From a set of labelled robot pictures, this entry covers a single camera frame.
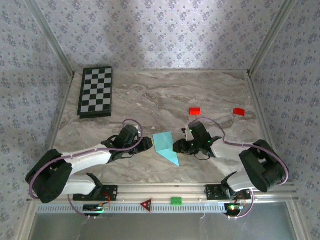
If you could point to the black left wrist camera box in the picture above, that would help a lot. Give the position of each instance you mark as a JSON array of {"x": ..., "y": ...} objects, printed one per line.
[{"x": 130, "y": 133}]

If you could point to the red curved-top block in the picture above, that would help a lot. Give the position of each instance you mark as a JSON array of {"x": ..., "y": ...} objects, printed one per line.
[{"x": 239, "y": 111}]

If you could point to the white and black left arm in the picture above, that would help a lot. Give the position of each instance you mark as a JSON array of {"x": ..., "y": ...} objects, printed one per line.
[{"x": 85, "y": 160}]

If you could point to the aluminium table edge rail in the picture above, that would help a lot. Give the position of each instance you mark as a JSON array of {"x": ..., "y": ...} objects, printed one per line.
[
  {"x": 263, "y": 125},
  {"x": 56, "y": 125}
]

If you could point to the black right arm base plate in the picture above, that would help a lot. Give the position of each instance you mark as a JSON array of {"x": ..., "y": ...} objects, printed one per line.
[{"x": 212, "y": 192}]

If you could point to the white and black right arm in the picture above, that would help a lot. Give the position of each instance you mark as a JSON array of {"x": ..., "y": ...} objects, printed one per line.
[{"x": 255, "y": 162}]

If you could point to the red rectangular block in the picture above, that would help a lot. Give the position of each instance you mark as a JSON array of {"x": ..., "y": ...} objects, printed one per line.
[{"x": 195, "y": 111}]

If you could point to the light blue paper sheet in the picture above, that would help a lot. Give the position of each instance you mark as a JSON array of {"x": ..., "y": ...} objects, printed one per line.
[{"x": 163, "y": 145}]

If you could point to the green toy brick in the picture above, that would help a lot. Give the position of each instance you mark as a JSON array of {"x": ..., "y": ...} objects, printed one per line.
[{"x": 176, "y": 201}]

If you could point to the red triangle sign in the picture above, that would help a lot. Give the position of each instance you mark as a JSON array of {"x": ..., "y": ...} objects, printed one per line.
[{"x": 146, "y": 205}]

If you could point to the aluminium mounting rail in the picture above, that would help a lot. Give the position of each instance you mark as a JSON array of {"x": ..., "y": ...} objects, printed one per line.
[{"x": 160, "y": 191}]

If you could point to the black and white chessboard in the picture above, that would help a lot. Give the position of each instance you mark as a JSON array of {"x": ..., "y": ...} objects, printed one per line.
[{"x": 95, "y": 91}]

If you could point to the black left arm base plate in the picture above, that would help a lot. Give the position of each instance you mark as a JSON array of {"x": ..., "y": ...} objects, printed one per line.
[{"x": 112, "y": 192}]

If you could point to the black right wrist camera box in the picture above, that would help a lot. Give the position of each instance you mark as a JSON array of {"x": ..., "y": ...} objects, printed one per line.
[{"x": 198, "y": 133}]

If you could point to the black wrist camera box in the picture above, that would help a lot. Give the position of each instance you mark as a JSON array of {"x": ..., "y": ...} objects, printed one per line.
[
  {"x": 130, "y": 133},
  {"x": 198, "y": 133}
]

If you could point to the aluminium frame post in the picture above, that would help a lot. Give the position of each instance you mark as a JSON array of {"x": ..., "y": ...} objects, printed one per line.
[
  {"x": 270, "y": 37},
  {"x": 53, "y": 40}
]

